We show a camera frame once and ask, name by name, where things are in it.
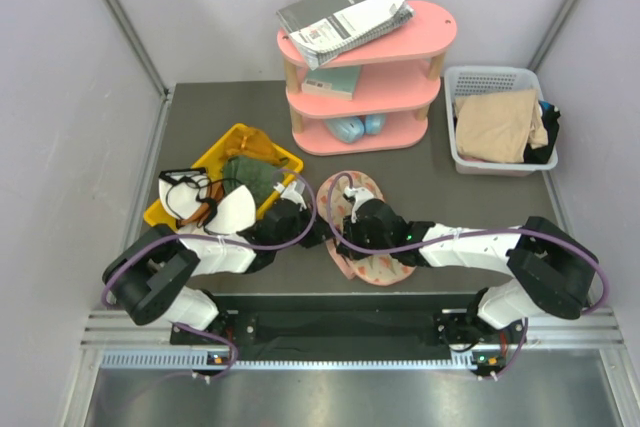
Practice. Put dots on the grey cable duct rail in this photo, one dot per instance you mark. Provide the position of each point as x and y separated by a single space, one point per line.
208 360

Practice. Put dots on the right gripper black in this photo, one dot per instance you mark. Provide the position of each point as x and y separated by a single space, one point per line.
351 229

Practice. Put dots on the green garment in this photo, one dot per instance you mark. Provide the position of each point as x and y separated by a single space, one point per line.
256 175

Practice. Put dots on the grey plastic basket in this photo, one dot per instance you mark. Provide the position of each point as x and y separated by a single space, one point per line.
461 81

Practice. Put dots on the floral mesh laundry bag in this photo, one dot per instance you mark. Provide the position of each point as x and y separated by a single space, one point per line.
380 270

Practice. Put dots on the orange mesh garment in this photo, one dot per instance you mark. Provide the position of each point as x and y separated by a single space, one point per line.
252 143

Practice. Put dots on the pink three-tier shelf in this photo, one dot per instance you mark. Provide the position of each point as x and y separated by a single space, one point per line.
400 78

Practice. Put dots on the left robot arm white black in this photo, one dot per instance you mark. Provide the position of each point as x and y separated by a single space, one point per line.
149 280

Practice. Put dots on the grey spiral notebook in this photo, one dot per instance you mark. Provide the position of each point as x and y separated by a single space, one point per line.
321 30

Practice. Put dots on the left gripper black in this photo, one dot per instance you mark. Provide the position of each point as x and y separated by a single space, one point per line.
321 235

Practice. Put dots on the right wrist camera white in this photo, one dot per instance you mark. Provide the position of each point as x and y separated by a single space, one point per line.
357 197

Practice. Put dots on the light blue slippers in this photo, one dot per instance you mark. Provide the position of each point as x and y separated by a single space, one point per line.
350 129

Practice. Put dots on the black garment in basket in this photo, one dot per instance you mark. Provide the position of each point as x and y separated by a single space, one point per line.
535 152

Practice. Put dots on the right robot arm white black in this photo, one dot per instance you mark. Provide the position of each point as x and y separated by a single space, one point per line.
549 272

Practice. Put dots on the teal book on shelf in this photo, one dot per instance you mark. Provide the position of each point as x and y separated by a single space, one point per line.
337 82

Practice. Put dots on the beige folded garment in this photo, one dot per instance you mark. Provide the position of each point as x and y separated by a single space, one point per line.
496 127

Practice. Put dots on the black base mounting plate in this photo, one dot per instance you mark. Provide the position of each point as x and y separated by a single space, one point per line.
350 327

